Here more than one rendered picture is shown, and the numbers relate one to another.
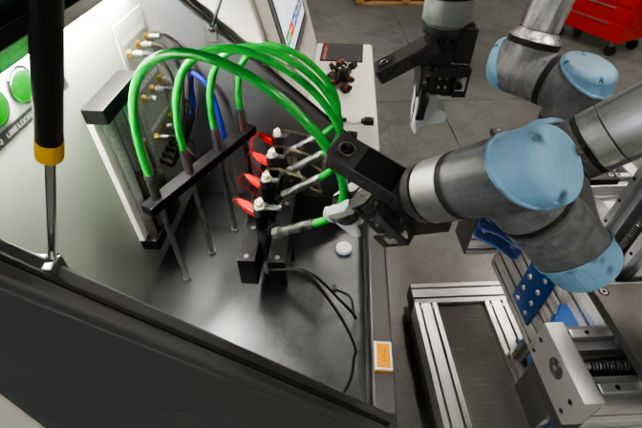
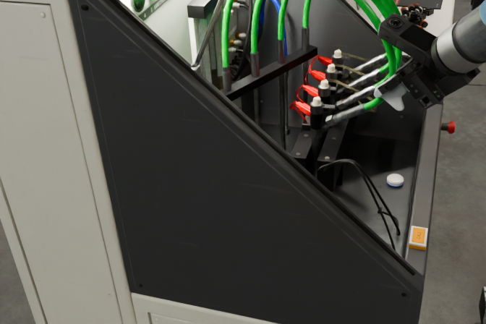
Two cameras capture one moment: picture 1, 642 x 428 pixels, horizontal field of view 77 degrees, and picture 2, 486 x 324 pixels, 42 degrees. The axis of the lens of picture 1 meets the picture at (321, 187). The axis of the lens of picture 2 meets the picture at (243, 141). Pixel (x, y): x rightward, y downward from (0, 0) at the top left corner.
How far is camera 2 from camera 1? 0.61 m
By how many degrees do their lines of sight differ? 16
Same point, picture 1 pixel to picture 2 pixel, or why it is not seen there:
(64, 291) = (201, 84)
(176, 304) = not seen: hidden behind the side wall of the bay
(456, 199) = (464, 41)
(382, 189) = (419, 50)
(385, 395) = (416, 262)
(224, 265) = not seen: hidden behind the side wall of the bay
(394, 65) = not seen: outside the picture
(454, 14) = not seen: outside the picture
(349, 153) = (396, 25)
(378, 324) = (419, 218)
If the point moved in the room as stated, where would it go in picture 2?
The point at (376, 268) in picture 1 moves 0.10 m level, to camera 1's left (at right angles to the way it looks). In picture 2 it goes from (424, 181) to (376, 176)
